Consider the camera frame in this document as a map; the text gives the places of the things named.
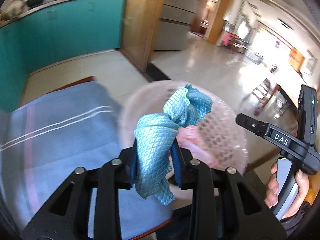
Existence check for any wooden doorway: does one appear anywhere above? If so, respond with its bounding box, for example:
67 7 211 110
191 0 225 39

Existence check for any grey refrigerator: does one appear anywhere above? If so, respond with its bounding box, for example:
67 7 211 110
152 0 200 52

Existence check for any blue striped seat cushion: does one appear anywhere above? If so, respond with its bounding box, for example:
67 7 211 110
0 81 175 233

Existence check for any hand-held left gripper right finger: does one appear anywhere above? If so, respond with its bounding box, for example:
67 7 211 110
171 140 288 240

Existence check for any black wok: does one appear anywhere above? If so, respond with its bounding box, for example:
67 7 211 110
26 0 48 8

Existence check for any person's right forearm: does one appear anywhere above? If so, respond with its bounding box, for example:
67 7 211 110
280 201 314 239

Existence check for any person's right hand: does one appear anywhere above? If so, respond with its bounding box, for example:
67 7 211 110
264 162 313 221

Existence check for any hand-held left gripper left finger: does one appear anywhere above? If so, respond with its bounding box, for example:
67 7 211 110
21 137 139 240

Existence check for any steel pot lid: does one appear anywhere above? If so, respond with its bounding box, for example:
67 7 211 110
6 0 25 15

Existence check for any blue cleaning cloth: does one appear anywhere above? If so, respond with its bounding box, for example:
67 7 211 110
134 84 214 207

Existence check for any wood-framed glass sliding door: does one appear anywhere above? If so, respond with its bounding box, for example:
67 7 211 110
121 0 170 73

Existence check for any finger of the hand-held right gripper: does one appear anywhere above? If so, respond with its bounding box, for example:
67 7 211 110
236 113 297 153

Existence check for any slatted wooden chair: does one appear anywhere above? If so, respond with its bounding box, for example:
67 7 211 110
246 78 273 117

